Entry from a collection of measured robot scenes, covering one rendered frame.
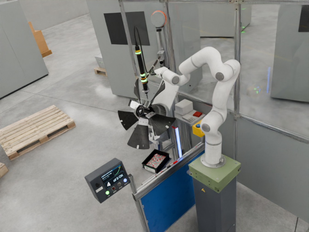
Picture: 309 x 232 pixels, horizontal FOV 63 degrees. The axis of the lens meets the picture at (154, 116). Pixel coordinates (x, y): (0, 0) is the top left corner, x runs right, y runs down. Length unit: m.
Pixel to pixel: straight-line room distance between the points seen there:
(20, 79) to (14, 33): 1.17
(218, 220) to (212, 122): 0.93
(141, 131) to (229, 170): 0.91
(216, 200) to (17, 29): 6.65
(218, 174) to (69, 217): 2.04
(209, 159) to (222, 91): 0.57
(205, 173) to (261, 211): 1.26
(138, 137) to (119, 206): 1.10
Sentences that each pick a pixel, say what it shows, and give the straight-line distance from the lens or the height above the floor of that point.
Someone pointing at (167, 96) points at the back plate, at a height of 1.21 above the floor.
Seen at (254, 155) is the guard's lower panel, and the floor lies 0.57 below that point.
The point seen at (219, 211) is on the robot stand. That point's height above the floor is 0.64.
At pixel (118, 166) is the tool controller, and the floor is 1.24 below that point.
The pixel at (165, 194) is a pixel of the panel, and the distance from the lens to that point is 2.42.
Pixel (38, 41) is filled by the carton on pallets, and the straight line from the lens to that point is 10.25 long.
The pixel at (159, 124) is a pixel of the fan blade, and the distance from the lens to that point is 2.24.
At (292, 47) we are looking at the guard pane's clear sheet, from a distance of 2.10.
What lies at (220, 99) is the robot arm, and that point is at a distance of 1.68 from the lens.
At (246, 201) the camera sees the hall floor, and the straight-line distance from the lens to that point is 3.11.
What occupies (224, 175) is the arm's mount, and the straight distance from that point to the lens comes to 1.92.
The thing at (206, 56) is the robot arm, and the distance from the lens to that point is 1.62.
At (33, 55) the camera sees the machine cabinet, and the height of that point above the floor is 0.67.
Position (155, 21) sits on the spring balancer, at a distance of 2.73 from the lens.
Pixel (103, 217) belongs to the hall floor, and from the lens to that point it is 3.20.
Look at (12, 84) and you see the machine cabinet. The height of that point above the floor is 0.23.
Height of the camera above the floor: 2.42
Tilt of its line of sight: 32 degrees down
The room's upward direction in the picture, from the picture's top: 11 degrees counter-clockwise
